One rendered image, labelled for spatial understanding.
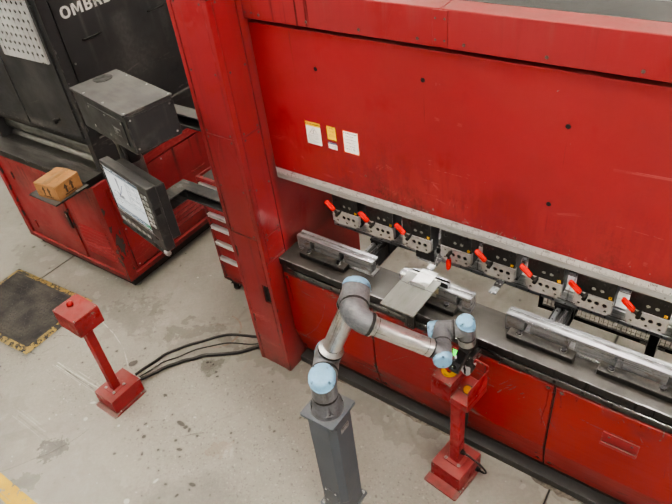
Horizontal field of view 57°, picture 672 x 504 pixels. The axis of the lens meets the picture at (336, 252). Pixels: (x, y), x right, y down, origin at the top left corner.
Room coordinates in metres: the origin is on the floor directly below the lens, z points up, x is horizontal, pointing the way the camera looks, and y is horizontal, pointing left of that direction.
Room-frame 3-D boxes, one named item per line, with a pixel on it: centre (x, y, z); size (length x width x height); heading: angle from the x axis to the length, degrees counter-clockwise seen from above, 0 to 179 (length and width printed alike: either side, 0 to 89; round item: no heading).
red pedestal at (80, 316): (2.57, 1.46, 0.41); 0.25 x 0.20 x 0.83; 139
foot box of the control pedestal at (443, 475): (1.76, -0.46, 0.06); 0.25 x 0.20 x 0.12; 132
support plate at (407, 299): (2.12, -0.33, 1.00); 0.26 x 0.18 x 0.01; 139
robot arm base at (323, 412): (1.70, 0.13, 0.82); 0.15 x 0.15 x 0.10
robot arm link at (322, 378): (1.71, 0.13, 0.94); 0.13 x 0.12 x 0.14; 170
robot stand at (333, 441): (1.70, 0.13, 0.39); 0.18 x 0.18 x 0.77; 51
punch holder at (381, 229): (2.38, -0.25, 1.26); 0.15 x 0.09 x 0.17; 49
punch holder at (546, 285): (1.86, -0.86, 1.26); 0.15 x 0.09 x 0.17; 49
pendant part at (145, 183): (2.57, 0.90, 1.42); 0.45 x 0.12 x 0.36; 40
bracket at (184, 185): (2.87, 0.74, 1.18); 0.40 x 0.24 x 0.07; 49
